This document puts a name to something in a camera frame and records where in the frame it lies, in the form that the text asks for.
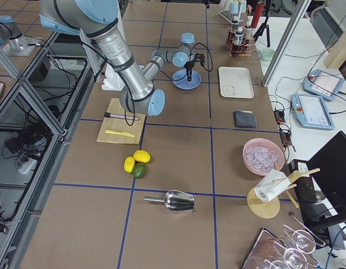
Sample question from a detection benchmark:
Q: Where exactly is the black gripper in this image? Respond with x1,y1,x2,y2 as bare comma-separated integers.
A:
184,53,205,81

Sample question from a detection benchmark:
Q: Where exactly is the blue round plate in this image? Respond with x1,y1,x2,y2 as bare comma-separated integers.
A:
172,69,201,90

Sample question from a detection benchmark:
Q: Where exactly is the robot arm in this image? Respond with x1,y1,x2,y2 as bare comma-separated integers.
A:
40,0,204,116

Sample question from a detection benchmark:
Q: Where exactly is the cream bear print tray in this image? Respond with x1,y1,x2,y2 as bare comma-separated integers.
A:
218,67,254,99

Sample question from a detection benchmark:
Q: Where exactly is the dark drink bottle front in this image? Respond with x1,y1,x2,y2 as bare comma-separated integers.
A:
233,27,243,54

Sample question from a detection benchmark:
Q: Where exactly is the dark drink bottle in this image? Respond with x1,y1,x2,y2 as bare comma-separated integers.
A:
233,27,243,54
230,16,239,33
243,24,252,39

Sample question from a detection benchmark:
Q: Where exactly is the dark drink bottle back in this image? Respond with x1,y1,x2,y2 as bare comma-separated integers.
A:
230,16,239,33

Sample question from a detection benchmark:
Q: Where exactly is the dark drink bottle middle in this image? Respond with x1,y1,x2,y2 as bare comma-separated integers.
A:
243,24,252,39

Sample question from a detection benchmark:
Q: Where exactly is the grey folded cloth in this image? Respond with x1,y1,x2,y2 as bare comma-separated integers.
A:
233,110,257,128

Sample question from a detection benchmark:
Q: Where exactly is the wooden cutting board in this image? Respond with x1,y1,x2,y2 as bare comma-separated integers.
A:
96,98,146,145

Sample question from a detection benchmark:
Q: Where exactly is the mint green bowl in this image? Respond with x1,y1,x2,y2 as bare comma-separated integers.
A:
260,48,275,62

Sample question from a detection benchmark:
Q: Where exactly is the steel muddler rod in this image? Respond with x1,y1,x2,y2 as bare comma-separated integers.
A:
104,112,140,120

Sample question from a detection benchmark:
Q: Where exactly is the large yellow lemon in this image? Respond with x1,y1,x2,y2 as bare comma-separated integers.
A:
133,150,151,163

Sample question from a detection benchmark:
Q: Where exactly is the red cylinder bottle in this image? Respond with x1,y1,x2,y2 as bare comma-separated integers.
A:
251,1,264,28

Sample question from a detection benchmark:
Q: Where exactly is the yellow plastic knife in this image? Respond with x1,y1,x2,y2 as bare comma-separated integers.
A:
105,129,135,138

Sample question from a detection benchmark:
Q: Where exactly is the small yellow lemon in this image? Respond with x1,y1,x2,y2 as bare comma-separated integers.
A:
123,156,136,173

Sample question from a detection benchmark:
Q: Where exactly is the green lime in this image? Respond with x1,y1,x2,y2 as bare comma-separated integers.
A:
132,163,146,178

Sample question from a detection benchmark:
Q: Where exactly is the pink bowl of ice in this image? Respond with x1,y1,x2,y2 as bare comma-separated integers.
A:
242,138,285,175

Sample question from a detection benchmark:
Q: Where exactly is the blue teach pendant near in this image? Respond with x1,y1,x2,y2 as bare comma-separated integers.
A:
291,94,335,130

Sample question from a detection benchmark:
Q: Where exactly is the blue teach pendant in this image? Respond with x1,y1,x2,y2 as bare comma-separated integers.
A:
303,69,344,101
291,94,335,130

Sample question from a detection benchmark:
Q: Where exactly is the steel ice scoop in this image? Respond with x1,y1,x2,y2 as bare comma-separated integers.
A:
144,190,195,212

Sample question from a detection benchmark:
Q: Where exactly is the blue teach pendant far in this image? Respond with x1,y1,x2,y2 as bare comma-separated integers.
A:
303,69,344,101

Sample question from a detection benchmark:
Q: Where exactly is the white paper carton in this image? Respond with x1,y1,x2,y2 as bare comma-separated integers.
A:
254,169,290,202

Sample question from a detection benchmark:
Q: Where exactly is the wooden cup stand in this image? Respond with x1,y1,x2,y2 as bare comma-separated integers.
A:
247,168,320,219

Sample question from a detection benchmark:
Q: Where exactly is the black monitor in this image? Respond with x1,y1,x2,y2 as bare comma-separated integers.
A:
296,131,346,231

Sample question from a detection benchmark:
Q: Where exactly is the clear glass rack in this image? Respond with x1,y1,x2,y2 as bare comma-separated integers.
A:
241,225,326,269

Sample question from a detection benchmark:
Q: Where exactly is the copper wire bottle rack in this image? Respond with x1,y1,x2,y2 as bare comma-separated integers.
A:
226,26,255,57

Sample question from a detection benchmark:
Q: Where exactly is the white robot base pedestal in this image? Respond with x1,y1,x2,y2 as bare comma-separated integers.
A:
101,0,145,92

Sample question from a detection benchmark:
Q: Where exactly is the white wire cup rack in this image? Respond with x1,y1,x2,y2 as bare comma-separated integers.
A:
218,0,247,22

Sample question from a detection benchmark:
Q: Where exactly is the black camera tripod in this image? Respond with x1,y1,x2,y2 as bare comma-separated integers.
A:
253,0,271,48

